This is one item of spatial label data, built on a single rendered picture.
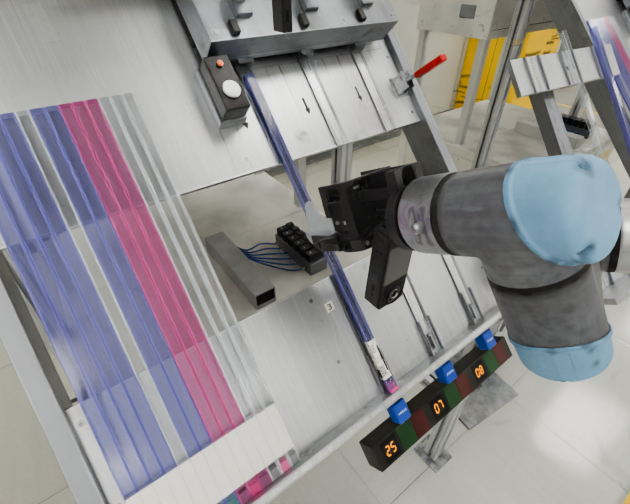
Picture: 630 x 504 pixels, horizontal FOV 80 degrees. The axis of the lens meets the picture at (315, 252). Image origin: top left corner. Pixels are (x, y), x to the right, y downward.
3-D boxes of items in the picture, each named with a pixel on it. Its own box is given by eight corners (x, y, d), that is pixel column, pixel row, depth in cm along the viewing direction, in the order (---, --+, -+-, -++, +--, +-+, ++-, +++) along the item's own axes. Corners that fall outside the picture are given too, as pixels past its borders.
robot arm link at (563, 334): (613, 303, 37) (588, 206, 33) (624, 396, 29) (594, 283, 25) (524, 308, 42) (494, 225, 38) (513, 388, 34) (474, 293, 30)
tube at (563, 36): (637, 267, 77) (643, 267, 76) (633, 270, 77) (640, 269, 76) (561, 33, 76) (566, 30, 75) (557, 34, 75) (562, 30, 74)
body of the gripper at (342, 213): (360, 171, 48) (434, 155, 38) (377, 234, 50) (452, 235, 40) (312, 188, 44) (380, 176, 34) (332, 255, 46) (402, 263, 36)
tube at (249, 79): (392, 386, 56) (397, 387, 55) (386, 391, 55) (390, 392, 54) (251, 77, 55) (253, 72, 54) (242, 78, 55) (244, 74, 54)
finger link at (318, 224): (299, 200, 54) (339, 193, 47) (311, 238, 55) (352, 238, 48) (281, 207, 52) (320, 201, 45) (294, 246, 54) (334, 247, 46)
